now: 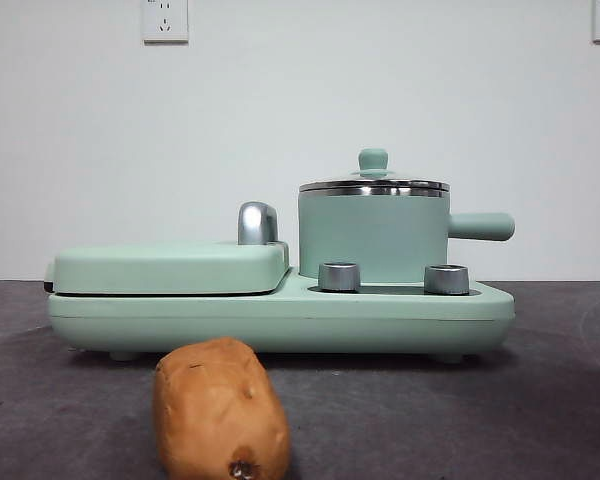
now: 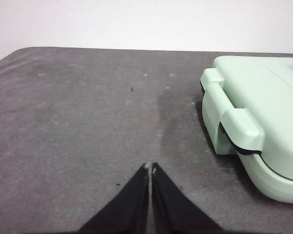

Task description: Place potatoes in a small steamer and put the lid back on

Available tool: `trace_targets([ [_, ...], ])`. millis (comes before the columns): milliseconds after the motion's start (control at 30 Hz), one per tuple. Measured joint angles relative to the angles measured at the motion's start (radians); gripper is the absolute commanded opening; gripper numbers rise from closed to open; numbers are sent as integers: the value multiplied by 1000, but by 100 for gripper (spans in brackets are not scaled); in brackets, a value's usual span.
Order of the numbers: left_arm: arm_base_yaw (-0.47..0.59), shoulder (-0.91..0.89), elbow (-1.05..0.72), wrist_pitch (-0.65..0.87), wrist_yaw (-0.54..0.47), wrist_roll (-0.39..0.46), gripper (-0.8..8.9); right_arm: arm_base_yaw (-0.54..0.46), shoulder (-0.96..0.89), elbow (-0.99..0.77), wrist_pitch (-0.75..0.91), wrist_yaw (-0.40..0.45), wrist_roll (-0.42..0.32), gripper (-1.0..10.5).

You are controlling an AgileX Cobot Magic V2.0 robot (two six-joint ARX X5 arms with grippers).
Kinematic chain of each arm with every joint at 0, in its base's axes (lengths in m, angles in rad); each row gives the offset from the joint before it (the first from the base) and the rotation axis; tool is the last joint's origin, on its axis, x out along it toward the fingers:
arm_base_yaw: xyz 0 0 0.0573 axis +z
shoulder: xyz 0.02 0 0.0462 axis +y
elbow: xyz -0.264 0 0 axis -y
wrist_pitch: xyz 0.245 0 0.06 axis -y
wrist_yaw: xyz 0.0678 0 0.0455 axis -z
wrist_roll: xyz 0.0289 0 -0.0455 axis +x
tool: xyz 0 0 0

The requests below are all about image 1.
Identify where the silver control knob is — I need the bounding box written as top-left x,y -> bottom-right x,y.
423,263 -> 469,295
318,261 -> 361,292

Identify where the mint green breakfast maker base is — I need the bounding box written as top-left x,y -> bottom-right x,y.
47,265 -> 516,362

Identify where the chrome griddle cover handle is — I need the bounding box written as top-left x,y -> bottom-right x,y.
237,201 -> 281,246

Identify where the mint green steamer pot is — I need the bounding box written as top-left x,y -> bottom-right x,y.
297,187 -> 516,281

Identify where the brown potato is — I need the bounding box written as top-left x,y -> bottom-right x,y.
152,337 -> 291,480

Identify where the glass lid with green knob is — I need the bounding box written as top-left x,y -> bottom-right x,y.
299,148 -> 451,192

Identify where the mint green griddle cover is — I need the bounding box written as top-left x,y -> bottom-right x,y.
43,239 -> 291,296

